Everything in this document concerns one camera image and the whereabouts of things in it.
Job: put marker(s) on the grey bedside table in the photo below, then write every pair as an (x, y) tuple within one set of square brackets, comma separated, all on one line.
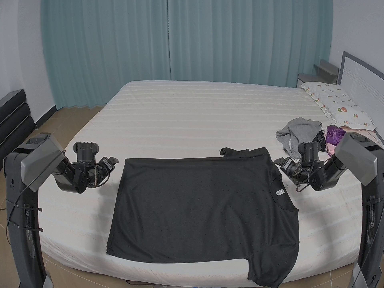
[(325, 70)]

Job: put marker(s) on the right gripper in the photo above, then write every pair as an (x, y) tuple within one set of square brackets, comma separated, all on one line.
[(292, 169)]

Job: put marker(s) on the bed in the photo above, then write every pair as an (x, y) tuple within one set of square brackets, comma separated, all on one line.
[(195, 115)]

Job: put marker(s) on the blue-green curtain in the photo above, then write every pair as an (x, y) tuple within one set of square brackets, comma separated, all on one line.
[(240, 31), (105, 40)]

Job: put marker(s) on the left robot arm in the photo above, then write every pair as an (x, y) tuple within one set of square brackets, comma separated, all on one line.
[(39, 157)]

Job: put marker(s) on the pink garment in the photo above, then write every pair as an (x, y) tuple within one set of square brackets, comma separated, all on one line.
[(330, 150)]

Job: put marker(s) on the black chest of drawers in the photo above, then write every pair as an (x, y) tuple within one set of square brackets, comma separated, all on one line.
[(13, 121)]

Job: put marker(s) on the white printed pillow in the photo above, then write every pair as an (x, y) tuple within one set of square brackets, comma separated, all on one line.
[(336, 103)]

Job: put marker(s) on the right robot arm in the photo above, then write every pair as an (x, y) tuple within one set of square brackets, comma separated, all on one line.
[(357, 157)]

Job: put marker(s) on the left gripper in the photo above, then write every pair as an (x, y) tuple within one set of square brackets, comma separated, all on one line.
[(100, 172)]

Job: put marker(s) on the small black garment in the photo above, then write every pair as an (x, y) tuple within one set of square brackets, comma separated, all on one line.
[(320, 136)]

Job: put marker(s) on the black T-shirt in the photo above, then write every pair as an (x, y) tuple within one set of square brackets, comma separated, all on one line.
[(195, 205)]

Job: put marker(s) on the purple garment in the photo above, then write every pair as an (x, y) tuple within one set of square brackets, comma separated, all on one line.
[(334, 135)]

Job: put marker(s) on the grey garment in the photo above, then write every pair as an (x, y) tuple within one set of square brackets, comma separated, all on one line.
[(300, 129)]

